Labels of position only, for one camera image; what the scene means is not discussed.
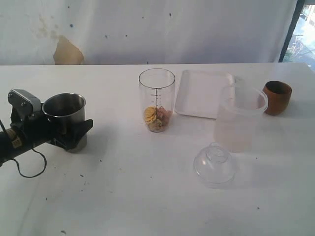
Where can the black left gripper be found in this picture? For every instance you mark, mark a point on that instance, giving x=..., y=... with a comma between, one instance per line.
x=30, y=132

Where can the stainless steel cup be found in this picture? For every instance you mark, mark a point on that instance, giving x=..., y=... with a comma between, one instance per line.
x=65, y=109

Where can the fruit pieces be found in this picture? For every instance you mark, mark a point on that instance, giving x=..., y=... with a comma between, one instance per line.
x=157, y=119

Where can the brown wooden cup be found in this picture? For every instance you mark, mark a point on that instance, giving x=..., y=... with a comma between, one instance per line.
x=278, y=94

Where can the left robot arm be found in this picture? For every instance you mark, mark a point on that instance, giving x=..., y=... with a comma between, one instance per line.
x=5, y=152

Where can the clear graduated shaker cup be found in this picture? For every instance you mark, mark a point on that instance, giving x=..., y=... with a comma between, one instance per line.
x=157, y=88

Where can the clear shaker lid dome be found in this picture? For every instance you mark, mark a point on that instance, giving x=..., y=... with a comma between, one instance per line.
x=215, y=166

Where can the white rectangular tray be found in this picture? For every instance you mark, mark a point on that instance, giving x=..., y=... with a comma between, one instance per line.
x=199, y=92

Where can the translucent plastic container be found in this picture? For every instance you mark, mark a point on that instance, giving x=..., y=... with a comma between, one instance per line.
x=240, y=109

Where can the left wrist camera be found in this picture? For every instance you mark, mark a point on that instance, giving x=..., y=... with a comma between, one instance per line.
x=24, y=102

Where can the window frame dark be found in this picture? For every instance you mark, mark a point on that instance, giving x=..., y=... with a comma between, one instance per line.
x=294, y=20

